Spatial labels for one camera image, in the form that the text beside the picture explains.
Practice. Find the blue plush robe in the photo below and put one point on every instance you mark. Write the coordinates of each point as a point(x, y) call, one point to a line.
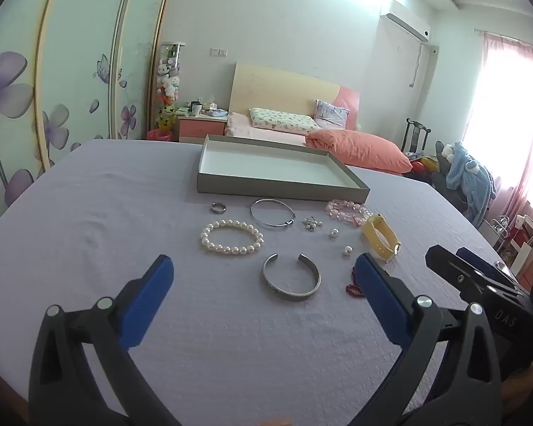
point(466, 173)

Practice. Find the thin silver bangle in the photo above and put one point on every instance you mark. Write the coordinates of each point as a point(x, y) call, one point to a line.
point(288, 224)

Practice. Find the dark wooden chair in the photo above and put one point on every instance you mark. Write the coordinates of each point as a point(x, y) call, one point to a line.
point(408, 135)

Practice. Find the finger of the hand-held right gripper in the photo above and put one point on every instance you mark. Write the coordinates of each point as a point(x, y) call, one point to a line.
point(479, 261)
point(457, 273)

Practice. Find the yellow wristwatch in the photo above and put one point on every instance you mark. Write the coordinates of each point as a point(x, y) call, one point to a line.
point(375, 242)

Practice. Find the patterned white pillow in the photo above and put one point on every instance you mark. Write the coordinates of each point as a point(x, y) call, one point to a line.
point(280, 120)

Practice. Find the purple tablecloth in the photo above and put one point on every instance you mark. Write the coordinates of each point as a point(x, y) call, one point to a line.
point(115, 213)

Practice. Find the pink curtain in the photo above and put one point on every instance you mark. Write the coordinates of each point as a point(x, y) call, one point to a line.
point(531, 177)

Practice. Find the pearl earring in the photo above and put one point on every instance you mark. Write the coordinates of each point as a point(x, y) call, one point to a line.
point(347, 251)
point(334, 233)

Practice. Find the flower printed wardrobe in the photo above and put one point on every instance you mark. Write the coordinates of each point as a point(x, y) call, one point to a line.
point(71, 75)

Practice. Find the folded pink duvet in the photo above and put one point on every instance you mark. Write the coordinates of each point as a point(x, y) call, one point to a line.
point(359, 148)

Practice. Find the grey shallow tray box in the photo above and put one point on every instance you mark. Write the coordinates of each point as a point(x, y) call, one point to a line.
point(271, 164)

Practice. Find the bed with pink headboard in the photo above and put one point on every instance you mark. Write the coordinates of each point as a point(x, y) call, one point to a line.
point(257, 84)

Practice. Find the clear plush toy display tube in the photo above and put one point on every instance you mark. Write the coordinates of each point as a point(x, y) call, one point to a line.
point(168, 80)

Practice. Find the white wall switch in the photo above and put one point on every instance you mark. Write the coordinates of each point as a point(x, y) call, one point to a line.
point(218, 52)

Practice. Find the white rack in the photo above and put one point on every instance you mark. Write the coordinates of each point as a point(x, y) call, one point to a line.
point(519, 244)

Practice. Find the pink white nightstand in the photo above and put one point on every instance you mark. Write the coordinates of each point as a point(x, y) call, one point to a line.
point(195, 129)

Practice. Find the colourful toys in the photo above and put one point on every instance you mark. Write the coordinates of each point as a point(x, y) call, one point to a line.
point(422, 164)

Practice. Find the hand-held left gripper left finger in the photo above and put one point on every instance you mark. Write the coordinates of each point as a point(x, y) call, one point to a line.
point(146, 301)

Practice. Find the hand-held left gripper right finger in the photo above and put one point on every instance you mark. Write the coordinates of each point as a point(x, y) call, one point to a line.
point(382, 301)

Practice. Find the air conditioner pipe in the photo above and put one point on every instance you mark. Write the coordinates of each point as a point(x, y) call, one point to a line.
point(419, 66)

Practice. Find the red trash bin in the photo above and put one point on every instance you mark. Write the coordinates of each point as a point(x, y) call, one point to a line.
point(159, 135)

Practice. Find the small floral cushion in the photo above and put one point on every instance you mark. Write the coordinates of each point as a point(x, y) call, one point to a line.
point(331, 113)

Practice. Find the white air conditioner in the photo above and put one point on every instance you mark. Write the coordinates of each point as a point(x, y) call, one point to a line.
point(404, 20)

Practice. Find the yellow green plush toy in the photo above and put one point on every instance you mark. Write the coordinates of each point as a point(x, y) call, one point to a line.
point(165, 117)

